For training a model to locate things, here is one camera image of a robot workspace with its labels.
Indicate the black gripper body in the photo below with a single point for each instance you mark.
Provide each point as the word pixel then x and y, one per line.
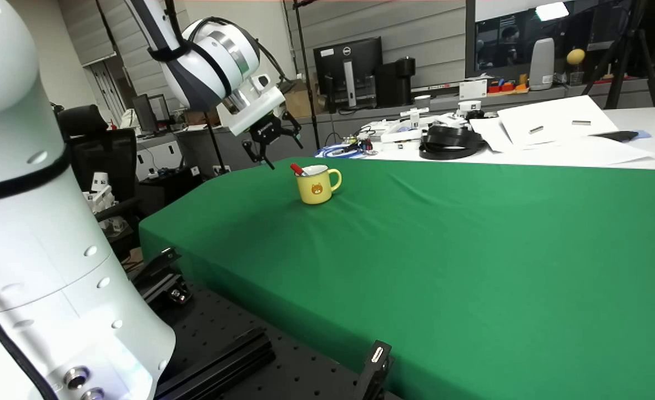
pixel 273 130

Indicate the silver marker pen red cap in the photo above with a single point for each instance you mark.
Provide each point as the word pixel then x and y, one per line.
pixel 296 170

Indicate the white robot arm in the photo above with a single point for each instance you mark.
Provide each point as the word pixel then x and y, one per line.
pixel 31 245

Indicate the yellow enamel mug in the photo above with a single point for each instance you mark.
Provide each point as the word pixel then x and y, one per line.
pixel 315 190

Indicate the black vertical pole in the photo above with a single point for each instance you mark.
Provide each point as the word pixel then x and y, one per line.
pixel 306 68

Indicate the black computer monitor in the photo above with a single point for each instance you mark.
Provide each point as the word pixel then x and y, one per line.
pixel 347 69

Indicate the black computer tower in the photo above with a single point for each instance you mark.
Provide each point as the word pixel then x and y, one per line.
pixel 394 80

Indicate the black office chair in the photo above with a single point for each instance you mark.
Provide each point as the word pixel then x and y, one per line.
pixel 108 163

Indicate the small white box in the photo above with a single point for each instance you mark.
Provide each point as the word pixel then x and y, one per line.
pixel 475 89

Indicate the green table cloth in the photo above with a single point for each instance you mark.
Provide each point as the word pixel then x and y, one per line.
pixel 451 252

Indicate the black table clamp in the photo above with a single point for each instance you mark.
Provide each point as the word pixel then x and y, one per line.
pixel 377 368

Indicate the white speaker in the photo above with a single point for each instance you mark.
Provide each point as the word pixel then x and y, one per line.
pixel 543 65

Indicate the large white paper sheet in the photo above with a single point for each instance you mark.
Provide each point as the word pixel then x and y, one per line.
pixel 556 118

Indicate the yellow ball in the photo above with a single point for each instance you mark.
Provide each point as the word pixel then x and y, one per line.
pixel 577 55

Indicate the flat black device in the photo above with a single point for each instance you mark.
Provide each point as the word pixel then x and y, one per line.
pixel 618 136

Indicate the black tripod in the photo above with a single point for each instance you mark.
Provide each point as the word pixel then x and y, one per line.
pixel 628 44

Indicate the black aluminium rail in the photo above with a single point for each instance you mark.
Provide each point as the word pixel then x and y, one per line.
pixel 218 363

